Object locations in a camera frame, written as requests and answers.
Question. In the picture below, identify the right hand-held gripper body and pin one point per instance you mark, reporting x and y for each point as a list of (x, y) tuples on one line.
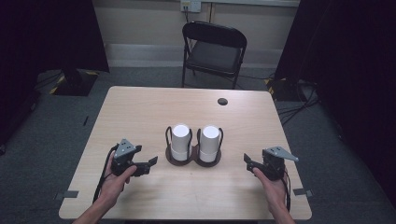
[(274, 161)]

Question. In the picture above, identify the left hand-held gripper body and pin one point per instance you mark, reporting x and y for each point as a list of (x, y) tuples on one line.
[(124, 149)]

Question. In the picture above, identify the stack of white cups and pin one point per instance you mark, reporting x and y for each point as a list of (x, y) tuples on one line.
[(181, 140), (210, 141)]

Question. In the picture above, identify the black double cup holder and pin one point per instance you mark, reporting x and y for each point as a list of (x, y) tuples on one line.
[(194, 154)]

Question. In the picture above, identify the person's right hand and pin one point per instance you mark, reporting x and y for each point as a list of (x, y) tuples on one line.
[(274, 193)]

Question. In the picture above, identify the person's left hand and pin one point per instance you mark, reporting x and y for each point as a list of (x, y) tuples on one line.
[(113, 186)]

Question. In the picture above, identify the grey tape strip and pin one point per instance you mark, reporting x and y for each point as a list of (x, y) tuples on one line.
[(70, 194), (302, 192)]

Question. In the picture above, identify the small black floor item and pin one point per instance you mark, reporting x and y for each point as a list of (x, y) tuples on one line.
[(85, 120)]

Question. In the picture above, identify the black table grommet hole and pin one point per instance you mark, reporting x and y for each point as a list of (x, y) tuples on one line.
[(222, 101)]

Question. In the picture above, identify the black stand base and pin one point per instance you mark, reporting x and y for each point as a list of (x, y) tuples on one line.
[(74, 84), (285, 90)]

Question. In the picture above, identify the black folding chair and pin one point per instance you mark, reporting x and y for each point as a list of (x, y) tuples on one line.
[(214, 57)]

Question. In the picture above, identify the black curtain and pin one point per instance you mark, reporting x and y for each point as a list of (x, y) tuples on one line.
[(46, 34), (348, 62)]

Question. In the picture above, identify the white wall socket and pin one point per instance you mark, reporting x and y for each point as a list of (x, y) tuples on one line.
[(190, 5)]

